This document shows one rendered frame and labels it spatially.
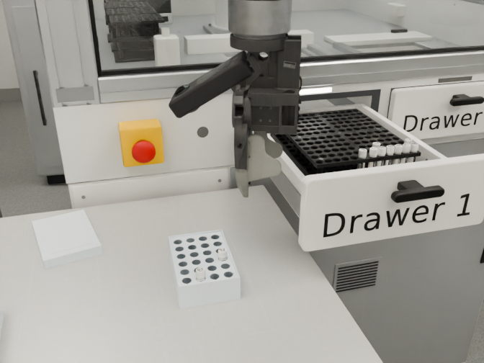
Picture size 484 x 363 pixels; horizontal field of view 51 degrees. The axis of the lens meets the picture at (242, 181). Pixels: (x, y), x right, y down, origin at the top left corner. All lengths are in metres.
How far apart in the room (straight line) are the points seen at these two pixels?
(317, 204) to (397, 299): 0.74
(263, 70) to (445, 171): 0.29
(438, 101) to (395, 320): 0.60
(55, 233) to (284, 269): 0.37
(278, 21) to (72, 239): 0.47
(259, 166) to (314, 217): 0.10
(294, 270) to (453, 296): 0.77
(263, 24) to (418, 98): 0.55
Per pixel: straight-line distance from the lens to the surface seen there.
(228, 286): 0.69
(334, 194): 0.67
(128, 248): 0.83
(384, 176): 0.70
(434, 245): 1.33
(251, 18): 0.59
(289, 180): 0.77
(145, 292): 0.74
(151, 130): 0.88
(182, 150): 0.95
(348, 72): 1.01
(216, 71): 0.64
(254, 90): 0.62
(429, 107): 1.11
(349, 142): 0.85
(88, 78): 0.90
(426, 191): 0.70
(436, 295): 1.44
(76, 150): 0.94
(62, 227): 0.88
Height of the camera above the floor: 1.22
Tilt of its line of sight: 27 degrees down
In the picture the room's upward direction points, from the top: straight up
